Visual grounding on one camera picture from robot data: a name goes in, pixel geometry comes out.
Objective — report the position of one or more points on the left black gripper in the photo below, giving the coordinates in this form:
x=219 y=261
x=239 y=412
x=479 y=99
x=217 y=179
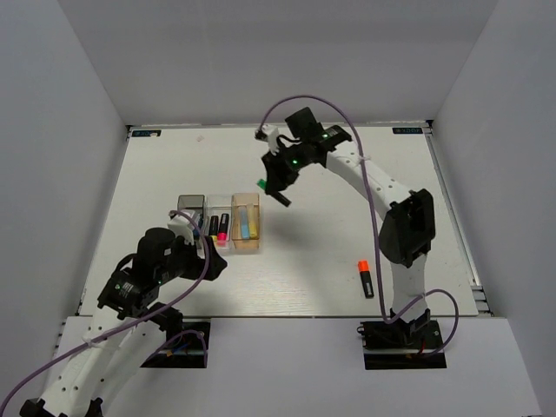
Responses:
x=196 y=270

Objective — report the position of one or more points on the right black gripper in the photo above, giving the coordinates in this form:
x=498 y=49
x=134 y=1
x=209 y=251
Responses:
x=278 y=179

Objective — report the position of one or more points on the green highlighter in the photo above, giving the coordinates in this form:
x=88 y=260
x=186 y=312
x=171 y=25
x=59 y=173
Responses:
x=278 y=196

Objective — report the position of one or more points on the light blue marker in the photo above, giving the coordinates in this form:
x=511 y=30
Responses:
x=243 y=221

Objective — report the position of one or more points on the yellow highlighter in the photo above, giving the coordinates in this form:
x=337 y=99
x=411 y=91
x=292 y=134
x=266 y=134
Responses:
x=213 y=227

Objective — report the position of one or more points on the cream highlighter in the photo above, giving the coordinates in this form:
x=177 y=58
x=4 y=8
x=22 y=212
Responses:
x=253 y=229

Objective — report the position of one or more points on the pink highlighter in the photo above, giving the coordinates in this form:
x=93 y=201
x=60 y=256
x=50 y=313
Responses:
x=222 y=234

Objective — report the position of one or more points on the orange highlighter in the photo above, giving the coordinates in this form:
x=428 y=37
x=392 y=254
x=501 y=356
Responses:
x=366 y=279

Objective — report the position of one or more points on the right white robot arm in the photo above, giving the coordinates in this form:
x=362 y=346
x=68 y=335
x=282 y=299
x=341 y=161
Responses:
x=403 y=221

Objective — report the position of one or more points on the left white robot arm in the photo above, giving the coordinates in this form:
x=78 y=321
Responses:
x=127 y=323

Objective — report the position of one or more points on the tan plastic container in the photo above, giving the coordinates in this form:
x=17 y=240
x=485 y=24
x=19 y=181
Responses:
x=244 y=199

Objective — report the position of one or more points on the dark grey plastic container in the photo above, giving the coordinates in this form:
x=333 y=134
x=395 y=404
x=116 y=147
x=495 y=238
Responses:
x=192 y=202

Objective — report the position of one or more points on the clear plastic container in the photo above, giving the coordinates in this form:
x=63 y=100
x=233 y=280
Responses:
x=216 y=205

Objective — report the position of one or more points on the right blue corner label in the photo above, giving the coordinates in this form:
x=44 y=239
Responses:
x=407 y=130

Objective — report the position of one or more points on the blue corner label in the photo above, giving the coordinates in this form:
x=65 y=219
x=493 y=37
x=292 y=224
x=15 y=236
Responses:
x=407 y=130
x=146 y=133

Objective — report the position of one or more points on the left blue corner label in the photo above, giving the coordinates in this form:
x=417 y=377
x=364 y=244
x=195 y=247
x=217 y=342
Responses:
x=146 y=133

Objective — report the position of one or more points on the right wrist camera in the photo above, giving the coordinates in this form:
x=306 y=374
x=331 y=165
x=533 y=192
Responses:
x=269 y=134

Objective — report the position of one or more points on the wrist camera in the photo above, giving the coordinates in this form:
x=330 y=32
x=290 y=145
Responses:
x=180 y=226
x=269 y=134

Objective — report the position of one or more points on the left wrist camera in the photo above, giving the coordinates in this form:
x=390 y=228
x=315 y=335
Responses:
x=180 y=226

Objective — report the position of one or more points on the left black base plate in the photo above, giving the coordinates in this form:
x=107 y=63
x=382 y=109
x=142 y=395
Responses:
x=184 y=348

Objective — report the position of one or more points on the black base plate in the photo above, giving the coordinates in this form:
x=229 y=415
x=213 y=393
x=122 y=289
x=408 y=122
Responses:
x=184 y=348
x=385 y=349

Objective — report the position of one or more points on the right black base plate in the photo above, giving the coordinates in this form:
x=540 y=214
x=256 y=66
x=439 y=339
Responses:
x=385 y=349

